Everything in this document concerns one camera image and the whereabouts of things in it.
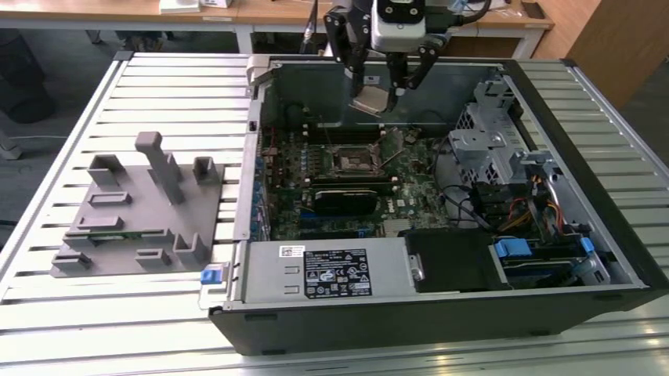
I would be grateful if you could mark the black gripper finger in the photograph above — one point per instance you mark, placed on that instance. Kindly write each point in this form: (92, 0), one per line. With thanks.
(395, 78)
(358, 70)

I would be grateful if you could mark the silver CPU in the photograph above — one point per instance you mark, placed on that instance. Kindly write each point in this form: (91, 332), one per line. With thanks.
(371, 100)

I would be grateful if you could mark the thin metal locking lever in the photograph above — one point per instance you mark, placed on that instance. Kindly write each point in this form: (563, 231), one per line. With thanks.
(328, 139)

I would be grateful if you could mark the CPU socket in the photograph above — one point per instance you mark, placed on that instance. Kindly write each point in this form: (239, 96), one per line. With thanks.
(355, 160)

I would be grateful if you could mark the silver coin battery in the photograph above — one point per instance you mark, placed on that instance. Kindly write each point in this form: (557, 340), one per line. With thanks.
(411, 137)

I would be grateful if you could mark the black RAM slot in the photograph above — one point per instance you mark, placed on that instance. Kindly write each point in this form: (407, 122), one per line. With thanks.
(320, 139)
(355, 180)
(355, 184)

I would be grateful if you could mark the grey case latch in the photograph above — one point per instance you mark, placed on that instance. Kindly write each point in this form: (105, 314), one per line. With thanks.
(256, 68)

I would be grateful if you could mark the silver drive cage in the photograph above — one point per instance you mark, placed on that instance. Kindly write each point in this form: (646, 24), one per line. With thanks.
(470, 156)

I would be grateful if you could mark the white box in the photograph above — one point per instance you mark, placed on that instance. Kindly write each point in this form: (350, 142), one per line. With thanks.
(180, 6)
(216, 3)

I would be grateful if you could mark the green motherboard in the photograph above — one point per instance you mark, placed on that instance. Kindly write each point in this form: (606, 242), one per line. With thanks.
(418, 196)

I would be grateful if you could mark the small black box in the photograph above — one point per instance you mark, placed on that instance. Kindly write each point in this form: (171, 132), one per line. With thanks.
(534, 9)

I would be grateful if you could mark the black graphics card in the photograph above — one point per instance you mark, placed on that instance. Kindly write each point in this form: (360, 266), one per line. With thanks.
(344, 201)

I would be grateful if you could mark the blue expansion slot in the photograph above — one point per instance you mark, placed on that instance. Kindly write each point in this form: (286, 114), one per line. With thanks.
(307, 214)

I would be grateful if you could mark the silver heat sink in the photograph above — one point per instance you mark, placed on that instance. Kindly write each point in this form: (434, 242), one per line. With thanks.
(395, 227)

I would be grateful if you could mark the wooden cabinet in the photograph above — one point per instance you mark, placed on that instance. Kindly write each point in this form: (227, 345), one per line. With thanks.
(617, 39)

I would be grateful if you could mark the black plastic cover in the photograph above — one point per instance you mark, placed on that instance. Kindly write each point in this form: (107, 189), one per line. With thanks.
(454, 262)

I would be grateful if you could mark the hard disk in blue carrier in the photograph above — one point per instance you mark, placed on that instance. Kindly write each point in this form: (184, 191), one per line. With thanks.
(509, 247)

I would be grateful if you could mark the wooden desk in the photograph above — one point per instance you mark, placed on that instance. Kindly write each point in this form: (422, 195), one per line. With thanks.
(104, 13)

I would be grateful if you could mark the silver power supply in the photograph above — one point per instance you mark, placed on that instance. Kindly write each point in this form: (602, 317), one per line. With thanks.
(265, 274)

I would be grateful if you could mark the grey parts rack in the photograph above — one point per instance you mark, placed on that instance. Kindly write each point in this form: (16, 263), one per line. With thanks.
(145, 219)

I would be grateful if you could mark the blue plastic clip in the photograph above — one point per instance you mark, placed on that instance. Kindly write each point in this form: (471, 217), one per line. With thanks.
(586, 244)

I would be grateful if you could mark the blue case latch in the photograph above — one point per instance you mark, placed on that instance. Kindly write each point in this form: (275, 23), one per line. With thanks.
(211, 275)

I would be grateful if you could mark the green RAM stick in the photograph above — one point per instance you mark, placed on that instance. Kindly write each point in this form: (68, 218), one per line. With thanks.
(117, 236)

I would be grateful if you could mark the black open PC case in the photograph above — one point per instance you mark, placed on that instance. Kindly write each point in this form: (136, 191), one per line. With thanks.
(366, 325)

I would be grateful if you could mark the black bin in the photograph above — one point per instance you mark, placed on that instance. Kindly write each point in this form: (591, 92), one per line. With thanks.
(22, 78)

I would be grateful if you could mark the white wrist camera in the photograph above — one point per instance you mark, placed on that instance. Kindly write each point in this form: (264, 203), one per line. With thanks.
(396, 35)

